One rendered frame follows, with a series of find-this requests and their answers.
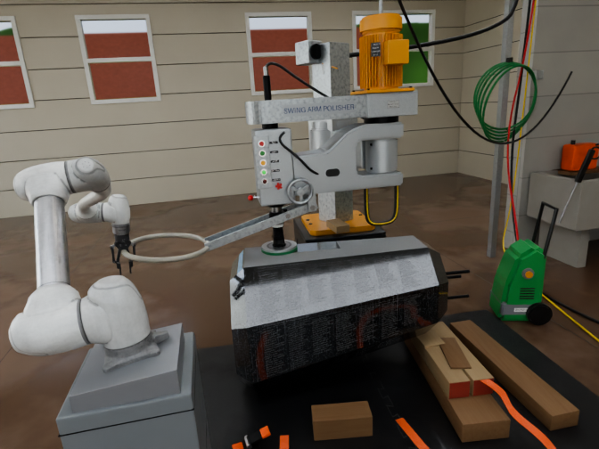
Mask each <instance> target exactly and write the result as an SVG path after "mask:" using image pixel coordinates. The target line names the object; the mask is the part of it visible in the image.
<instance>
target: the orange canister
mask: <svg viewBox="0 0 599 449"><path fill-rule="evenodd" d="M595 145H596V143H576V140H571V141H570V143H569V144H564V145H563V148H562V163H561V169H562V170H560V169H558V174H562V175H567V176H575V175H577V174H578V172H579V169H580V167H581V165H582V163H583V161H584V159H585V156H586V155H587V152H588V150H589V149H592V148H593V147H595ZM594 150H595V154H594V157H593V158H597V157H598V151H599V149H597V148H595V149H594ZM596 164H597V159H592V160H591V162H590V164H589V166H588V168H587V171H586V174H592V173H599V167H598V166H596Z"/></svg>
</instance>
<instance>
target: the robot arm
mask: <svg viewBox="0 0 599 449"><path fill-rule="evenodd" d="M13 187H14V190H15V192H16V194H17V195H18V196H19V197H20V198H21V199H22V200H25V201H29V203H30V204H31V205H32V206H33V207H34V226H35V243H36V270H37V289H36V290H35V291H34V292H33V293H32V294H31V295H30V296H29V298H28V302H27V305H26V306H25V308H24V312H23V313H20V314H17V315H16V317H15V318H14V319H13V320H12V323H11V326H10V328H9V340H10V342H11V345H12V347H13V349H14V350H15V351H16V352H18V353H21V354H24V355H32V356H46V355H56V354H60V353H64V352H68V351H70V350H74V349H77V348H80V347H83V346H86V345H89V344H103V350H104V352H105V357H104V365H103V372H104V373H108V372H110V371H113V370H116V369H118V368H120V367H123V366H126V365H129V364H131V363H135V362H138V361H141V360H143V359H146V358H150V357H154V356H157V355H159V354H160V349H159V348H158V346H157V344H158V343H160V342H161V341H163V340H165V339H168V338H169V335H168V331H157V332H156V330H151V328H150V324H149V318H148V314H147V311H146V308H145V304H144V301H143V298H142V296H141V294H140V292H139V291H138V289H137V288H136V286H135V285H134V284H133V283H132V282H131V281H130V280H129V279H127V278H126V277H124V276H122V275H121V266H120V262H119V257H120V252H121V250H123V249H126V250H127V252H128V253H130V252H129V249H128V247H129V246H130V244H131V245H132V247H133V255H135V245H136V243H135V242H131V241H130V237H129V233H130V207H129V203H128V200H127V197H126V196H125V195H123V194H112V195H111V196H110V194H111V179H110V175H109V173H108V171H107V169H106V168H105V166H104V165H103V164H102V163H101V162H99V161H98V160H97V159H93V158H90V157H82V158H79V159H74V160H67V161H56V162H50V163H45V164H40V165H36V166H33V167H28V168H26V169H24V170H22V171H20V173H18V174H17V175H16V176H15V177H14V179H13ZM89 191H92V192H90V193H89V194H87V196H85V197H84V198H82V199H81V200H80V201H79V202H78V203H76V204H74V205H72V206H70V208H69V210H68V215H69V218H70V219H71V220H72V221H74V222H77V223H81V224H93V223H101V222H109V223H111V225H112V232H113V233H114V237H115V242H114V244H113V245H110V248H111V255H112V262H113V263H116V264H117V268H118V269H119V274H120V275H113V276H108V277H104V278H102V279H100V280H99V281H97V282H96V283H94V284H93V285H92V286H91V287H90V289H89V290H88V292H87V296H85V297H84V298H81V297H80V296H79V293H78V291H77V290H75V289H74V288H72V287H71V286H70V264H69V252H68V241H67V229H66V216H65V206H66V204H67V203H68V200H69V198H70V195H71V194H73V193H78V192H89ZM109 196H110V197H109ZM108 197H109V200H108V202H106V203H99V202H101V201H103V200H106V199H107V198H108ZM115 246H116V247H117V248H118V255H117V260H115V256H114V247H115Z"/></svg>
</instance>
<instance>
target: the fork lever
mask: <svg viewBox="0 0 599 449"><path fill-rule="evenodd" d="M282 209H287V211H286V212H284V213H282V214H280V215H277V216H273V217H270V218H269V213H268V214H265V215H263V216H259V217H257V218H254V219H252V220H250V221H247V222H245V223H242V224H238V225H237V226H234V227H231V228H229V229H226V230H224V231H222V232H220V233H215V234H213V235H210V236H209V237H206V238H204V239H205V241H209V242H207V243H204V246H208V247H209V250H208V251H211V250H213V249H216V248H219V247H221V246H224V245H226V244H228V243H230V242H233V241H237V240H240V239H241V238H244V237H246V236H249V235H251V234H253V233H257V232H260V231H262V230H265V229H267V228H269V227H271V226H274V225H278V224H280V223H282V222H285V221H287V220H290V219H292V218H294V217H296V216H301V215H303V214H306V213H307V212H308V204H307V203H306V204H304V205H296V204H294V203H293V204H291V205H289V206H286V207H284V208H282Z"/></svg>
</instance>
